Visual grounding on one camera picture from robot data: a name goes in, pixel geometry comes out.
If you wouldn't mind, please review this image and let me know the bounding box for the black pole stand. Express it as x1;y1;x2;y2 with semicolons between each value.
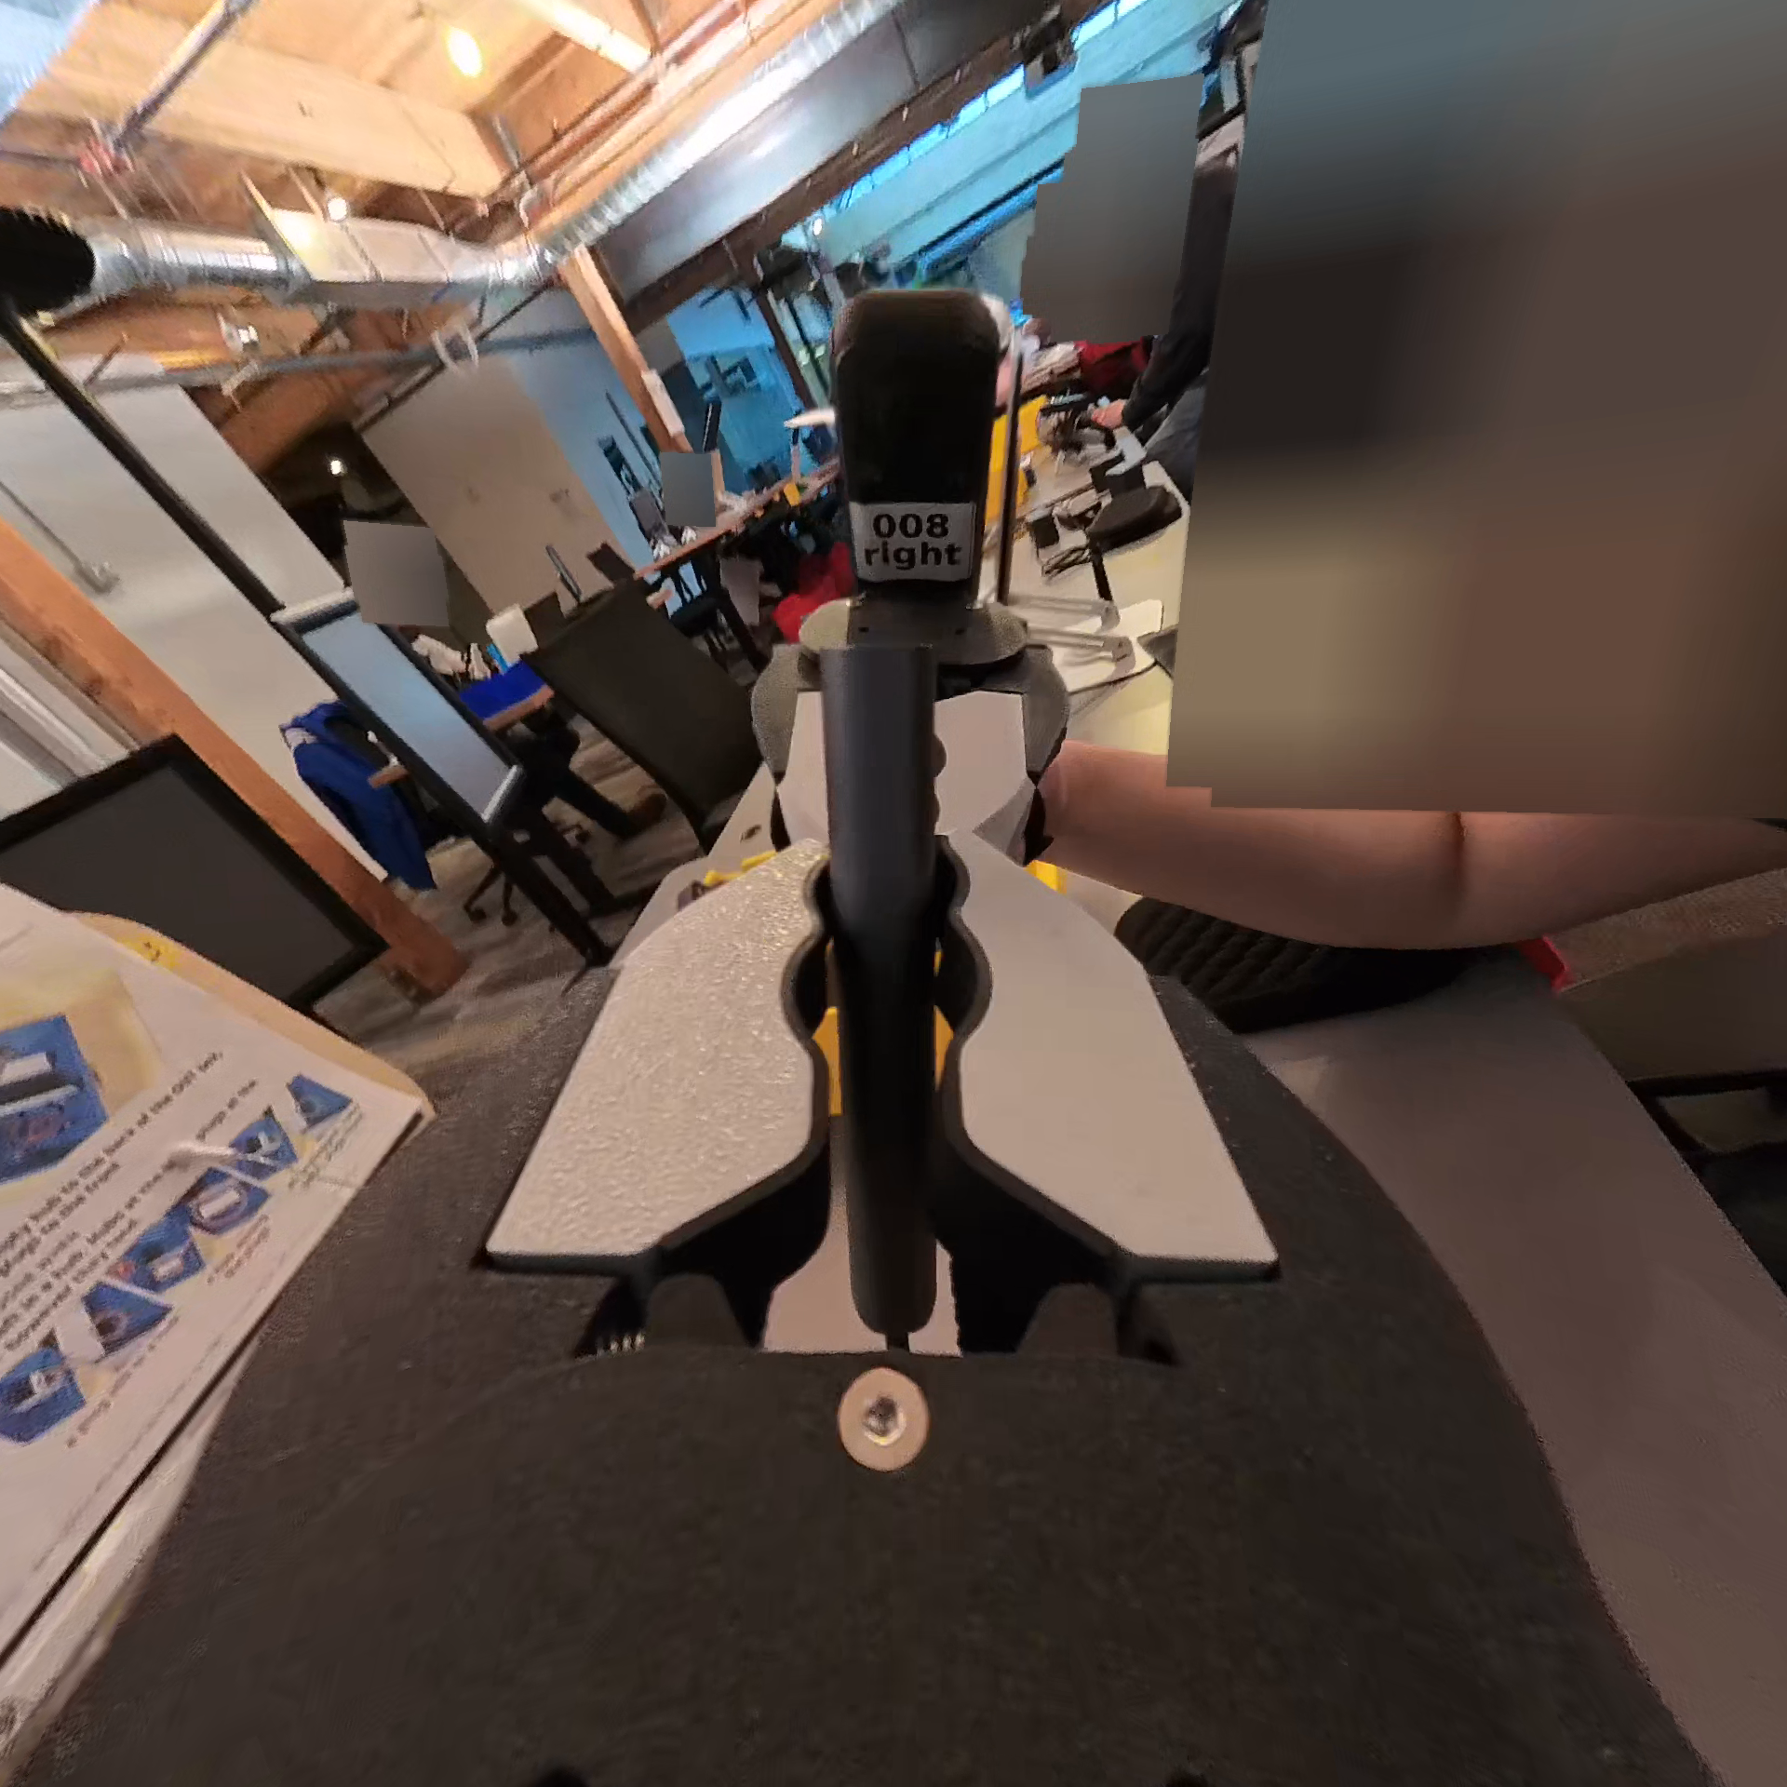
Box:
0;207;615;966

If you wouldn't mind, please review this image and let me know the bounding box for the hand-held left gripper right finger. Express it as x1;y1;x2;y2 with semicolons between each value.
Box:
932;839;1279;1356

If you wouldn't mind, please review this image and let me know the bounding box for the black partition panel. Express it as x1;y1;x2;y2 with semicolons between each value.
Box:
0;736;390;1011

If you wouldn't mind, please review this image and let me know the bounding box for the person's right forearm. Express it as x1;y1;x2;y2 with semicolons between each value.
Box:
1039;740;1787;956

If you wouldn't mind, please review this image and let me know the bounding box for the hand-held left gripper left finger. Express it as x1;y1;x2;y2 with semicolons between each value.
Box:
483;841;839;1354

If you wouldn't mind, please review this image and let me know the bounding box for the black wrist rest pad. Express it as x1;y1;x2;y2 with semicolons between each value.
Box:
1117;898;1467;1035

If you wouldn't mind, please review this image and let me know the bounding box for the blue jacket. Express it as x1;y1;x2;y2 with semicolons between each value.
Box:
283;702;437;896

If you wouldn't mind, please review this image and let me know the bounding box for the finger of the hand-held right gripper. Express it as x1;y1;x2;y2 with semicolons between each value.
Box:
924;698;1045;861
774;692;835;851

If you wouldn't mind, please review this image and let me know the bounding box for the grey slim usb hub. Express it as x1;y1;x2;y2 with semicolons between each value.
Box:
817;647;940;1336

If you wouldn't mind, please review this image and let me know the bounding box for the wooden post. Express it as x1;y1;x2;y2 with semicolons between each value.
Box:
0;518;469;1001

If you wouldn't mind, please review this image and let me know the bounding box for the black office chair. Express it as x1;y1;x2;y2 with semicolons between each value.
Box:
526;579;762;855

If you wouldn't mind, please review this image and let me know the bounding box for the upright display board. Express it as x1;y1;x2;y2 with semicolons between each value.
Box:
271;593;524;841

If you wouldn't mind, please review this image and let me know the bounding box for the yellow plastic bin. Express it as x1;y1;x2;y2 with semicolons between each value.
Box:
705;853;1065;1120

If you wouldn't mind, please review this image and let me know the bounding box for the printed instruction sheet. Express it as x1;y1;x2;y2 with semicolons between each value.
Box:
0;886;427;1649

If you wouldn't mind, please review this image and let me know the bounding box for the red bag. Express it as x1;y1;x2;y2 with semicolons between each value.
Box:
774;538;855;645

